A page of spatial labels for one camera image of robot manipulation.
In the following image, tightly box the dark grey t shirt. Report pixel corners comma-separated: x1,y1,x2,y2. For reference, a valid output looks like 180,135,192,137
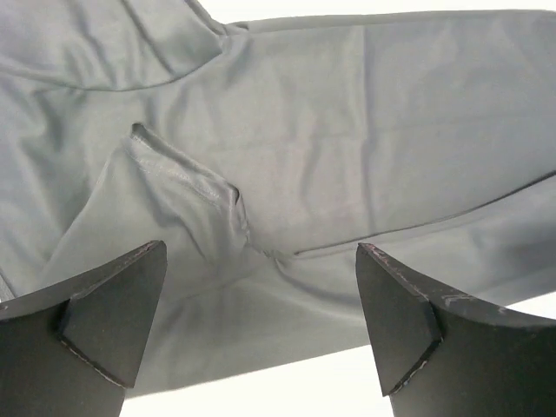
1,1,555,396

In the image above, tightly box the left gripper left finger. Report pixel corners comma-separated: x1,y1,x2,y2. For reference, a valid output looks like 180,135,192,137
1,241,168,417

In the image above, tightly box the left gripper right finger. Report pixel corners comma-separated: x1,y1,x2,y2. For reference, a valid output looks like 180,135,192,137
355,243,555,417

